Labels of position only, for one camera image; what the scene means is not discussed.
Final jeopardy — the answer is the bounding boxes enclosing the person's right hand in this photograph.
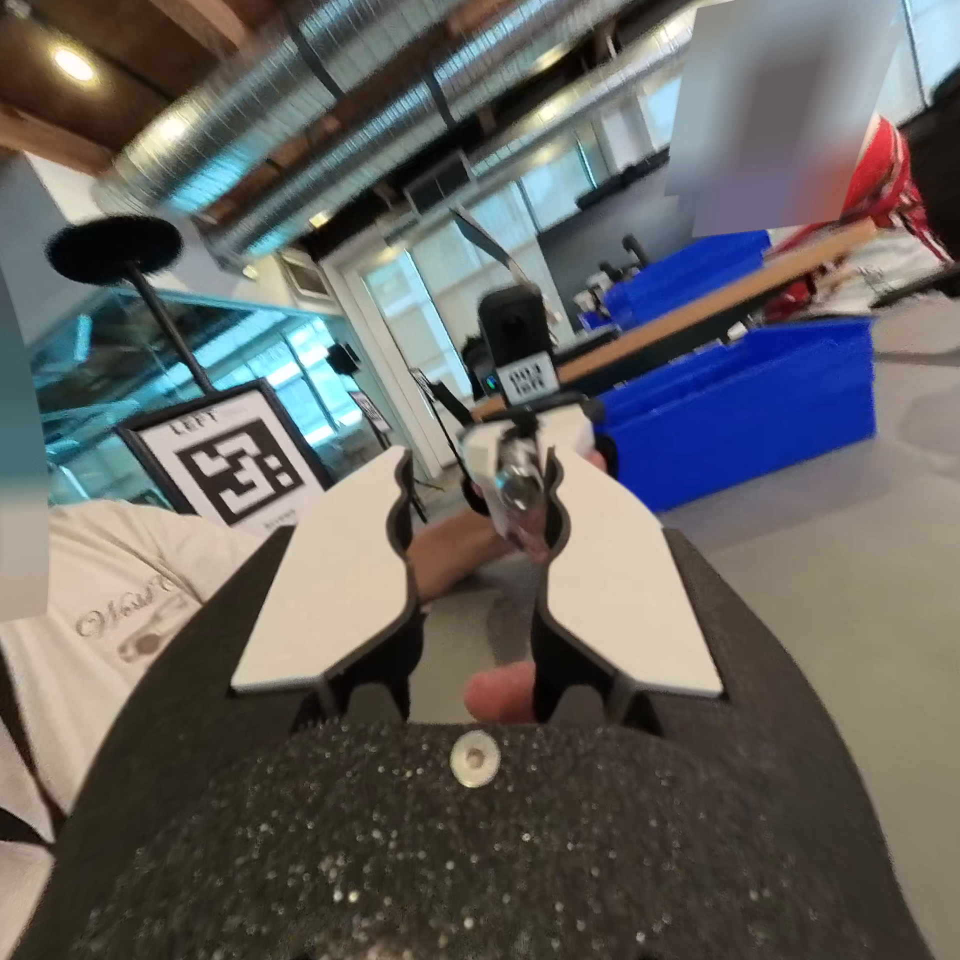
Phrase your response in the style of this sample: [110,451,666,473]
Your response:
[463,663,538,724]

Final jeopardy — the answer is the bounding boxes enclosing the black sign on pole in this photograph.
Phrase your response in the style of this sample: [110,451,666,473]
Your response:
[347,388,393,451]

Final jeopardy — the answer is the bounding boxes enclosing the large black monitor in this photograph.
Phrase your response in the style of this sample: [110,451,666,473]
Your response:
[536,146,672,297]

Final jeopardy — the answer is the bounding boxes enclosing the silver ventilation duct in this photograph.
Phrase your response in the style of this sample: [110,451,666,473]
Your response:
[198,15,676,264]
[93,0,530,217]

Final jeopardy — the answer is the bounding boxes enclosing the black pole stand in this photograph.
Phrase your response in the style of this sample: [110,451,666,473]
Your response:
[45,216,219,395]

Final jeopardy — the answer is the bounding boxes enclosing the white t-shirt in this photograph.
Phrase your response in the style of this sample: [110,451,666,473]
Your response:
[0,498,288,864]

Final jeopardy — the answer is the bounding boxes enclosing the black framed marker sign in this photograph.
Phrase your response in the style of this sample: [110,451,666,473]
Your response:
[116,378,335,537]

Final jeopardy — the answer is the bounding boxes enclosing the silver hex bolt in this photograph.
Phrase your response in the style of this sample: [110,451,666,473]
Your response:
[495,441,555,560]

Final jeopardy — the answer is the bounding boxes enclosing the round ceiling lamp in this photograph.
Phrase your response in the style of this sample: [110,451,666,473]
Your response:
[48,41,102,84]

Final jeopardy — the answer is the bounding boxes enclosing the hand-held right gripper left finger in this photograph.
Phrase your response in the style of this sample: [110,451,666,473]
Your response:
[229,446,423,723]

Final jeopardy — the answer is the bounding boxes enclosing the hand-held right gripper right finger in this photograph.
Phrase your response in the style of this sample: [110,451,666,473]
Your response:
[529,446,726,723]

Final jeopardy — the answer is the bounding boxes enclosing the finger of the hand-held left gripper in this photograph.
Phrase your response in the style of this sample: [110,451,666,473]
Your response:
[536,408,598,456]
[459,420,526,545]

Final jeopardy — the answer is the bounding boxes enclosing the person's left forearm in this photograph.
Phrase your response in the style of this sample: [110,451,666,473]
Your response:
[408,510,505,605]

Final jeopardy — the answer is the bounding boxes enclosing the wooden edged table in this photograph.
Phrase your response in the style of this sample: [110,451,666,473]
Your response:
[472,219,879,421]

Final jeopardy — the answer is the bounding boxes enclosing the blue plastic bin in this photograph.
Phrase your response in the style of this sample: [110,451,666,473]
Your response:
[596,315,879,515]
[603,228,770,331]

